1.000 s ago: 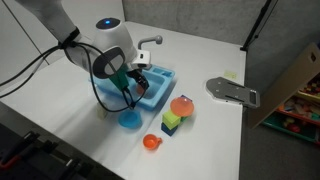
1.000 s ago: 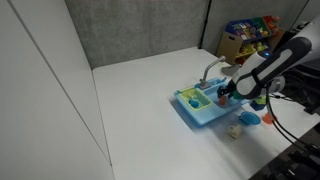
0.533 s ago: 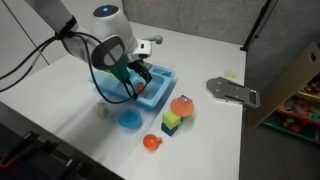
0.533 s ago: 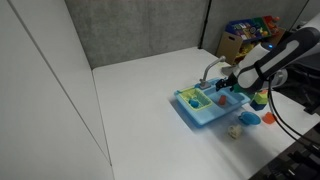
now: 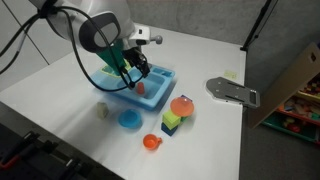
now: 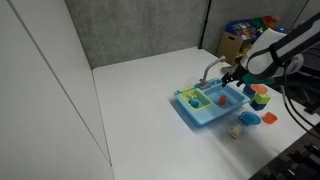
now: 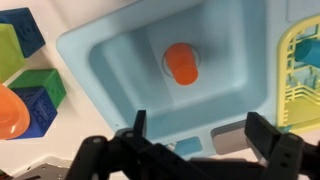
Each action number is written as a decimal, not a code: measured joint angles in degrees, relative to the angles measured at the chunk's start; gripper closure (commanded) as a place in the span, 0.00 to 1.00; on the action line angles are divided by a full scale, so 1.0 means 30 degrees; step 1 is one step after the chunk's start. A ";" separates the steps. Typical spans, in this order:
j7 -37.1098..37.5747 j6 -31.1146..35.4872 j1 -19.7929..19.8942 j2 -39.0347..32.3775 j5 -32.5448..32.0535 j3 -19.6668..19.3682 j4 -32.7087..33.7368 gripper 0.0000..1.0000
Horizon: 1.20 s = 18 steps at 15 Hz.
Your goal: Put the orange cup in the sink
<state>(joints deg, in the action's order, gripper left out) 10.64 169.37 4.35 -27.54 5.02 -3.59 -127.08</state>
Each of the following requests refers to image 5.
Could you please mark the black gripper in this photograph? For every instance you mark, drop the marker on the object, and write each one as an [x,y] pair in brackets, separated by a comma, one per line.
[133,57]

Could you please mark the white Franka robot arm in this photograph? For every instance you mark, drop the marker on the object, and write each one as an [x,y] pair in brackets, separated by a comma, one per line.
[90,20]

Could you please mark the light blue toy sink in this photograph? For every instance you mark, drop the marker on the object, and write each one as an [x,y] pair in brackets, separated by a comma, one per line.
[156,86]

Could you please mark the blue toy plate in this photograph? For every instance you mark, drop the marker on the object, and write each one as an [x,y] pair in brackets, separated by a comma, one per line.
[129,119]

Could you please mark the dark blue block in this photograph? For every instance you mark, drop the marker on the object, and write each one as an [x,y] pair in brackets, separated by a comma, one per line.
[168,130]
[187,98]

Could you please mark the beige toy shaker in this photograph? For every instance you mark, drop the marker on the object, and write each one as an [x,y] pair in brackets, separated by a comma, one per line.
[102,110]

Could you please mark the lime green block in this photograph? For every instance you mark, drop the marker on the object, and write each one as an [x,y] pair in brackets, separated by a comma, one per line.
[170,119]

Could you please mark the dark green block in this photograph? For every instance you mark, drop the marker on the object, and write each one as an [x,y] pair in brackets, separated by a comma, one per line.
[184,119]

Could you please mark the yellow sticky note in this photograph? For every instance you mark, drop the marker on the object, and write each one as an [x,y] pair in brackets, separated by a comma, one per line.
[230,75]

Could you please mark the grey metal mounting plate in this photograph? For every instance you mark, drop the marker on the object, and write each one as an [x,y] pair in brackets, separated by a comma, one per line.
[230,90]

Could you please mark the black tripod pole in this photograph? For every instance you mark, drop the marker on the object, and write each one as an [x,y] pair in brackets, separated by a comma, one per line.
[258,25]

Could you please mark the cardboard box with toys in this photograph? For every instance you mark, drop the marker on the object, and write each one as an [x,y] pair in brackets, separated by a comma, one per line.
[286,90]

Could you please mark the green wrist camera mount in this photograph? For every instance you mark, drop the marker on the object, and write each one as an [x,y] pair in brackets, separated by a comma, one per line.
[111,56]

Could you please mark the black metal frame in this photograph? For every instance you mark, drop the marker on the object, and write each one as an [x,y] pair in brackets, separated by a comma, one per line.
[43,160]

